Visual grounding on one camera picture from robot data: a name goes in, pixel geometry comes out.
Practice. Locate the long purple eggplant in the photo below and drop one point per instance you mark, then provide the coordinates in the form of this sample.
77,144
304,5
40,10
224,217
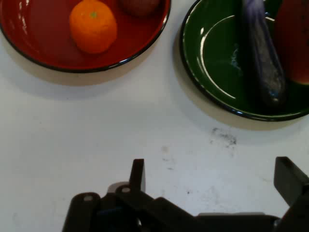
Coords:
262,55

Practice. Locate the orange mandarin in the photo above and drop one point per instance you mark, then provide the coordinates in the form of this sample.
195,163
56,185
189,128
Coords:
93,27

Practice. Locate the red plate with black rim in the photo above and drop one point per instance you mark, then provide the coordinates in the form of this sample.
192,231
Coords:
48,41

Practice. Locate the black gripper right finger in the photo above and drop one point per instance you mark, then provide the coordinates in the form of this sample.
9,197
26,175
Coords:
288,180

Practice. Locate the green plate with black rim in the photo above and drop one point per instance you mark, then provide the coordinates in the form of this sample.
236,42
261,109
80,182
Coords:
217,72

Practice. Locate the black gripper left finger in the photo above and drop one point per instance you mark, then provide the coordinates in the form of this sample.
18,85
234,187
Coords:
135,205

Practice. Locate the red tomato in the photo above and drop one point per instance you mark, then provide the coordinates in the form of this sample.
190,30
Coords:
295,41

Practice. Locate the reddish brown round fruit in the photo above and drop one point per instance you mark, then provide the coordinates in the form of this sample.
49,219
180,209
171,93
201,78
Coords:
140,7

